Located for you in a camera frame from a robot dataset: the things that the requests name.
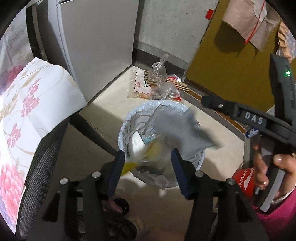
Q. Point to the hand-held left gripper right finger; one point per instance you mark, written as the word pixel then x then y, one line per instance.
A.
pixel 181 173

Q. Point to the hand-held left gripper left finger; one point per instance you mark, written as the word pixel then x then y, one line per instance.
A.
pixel 115 173

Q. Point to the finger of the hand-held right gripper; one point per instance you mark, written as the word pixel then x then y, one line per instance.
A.
pixel 217 104

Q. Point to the grey cloth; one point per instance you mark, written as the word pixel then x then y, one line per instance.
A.
pixel 180 129

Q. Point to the waste bin with blue liner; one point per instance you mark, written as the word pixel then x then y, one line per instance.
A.
pixel 138 115

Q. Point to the person's right forearm pink sleeve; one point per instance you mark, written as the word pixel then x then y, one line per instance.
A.
pixel 277 222

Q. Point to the person's right hand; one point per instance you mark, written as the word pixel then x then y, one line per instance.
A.
pixel 288 166

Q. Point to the yellow wrapper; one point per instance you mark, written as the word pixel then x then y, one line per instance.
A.
pixel 129 165

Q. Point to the white tissue paper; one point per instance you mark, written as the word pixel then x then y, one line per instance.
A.
pixel 136 143

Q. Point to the wooden sticks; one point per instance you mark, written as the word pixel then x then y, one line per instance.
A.
pixel 180 86

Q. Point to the brown door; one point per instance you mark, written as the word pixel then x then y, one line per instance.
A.
pixel 219 58

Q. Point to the small blue white packet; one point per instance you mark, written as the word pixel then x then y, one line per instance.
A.
pixel 150 139

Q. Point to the crumpled clear plastic bag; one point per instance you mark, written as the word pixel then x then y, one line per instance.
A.
pixel 165 91

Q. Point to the red bag white print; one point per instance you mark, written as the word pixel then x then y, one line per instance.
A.
pixel 242 180

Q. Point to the patterned hanging cloth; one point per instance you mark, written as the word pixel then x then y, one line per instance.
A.
pixel 286 41

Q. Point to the knotted clear plastic bag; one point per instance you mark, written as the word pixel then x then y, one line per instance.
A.
pixel 159 69

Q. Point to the black mesh chair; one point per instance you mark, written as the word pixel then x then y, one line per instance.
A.
pixel 41 162

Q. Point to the white printed packet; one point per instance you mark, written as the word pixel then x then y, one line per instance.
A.
pixel 140 85

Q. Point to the hanging beige bag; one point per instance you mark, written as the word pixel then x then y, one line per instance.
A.
pixel 249 20

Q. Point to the red sticker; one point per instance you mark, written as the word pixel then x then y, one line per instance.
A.
pixel 210 14

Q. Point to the floral printed cloth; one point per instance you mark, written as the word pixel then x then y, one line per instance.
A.
pixel 34 104

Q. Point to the grey refrigerator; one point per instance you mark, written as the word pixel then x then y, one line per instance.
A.
pixel 92 46

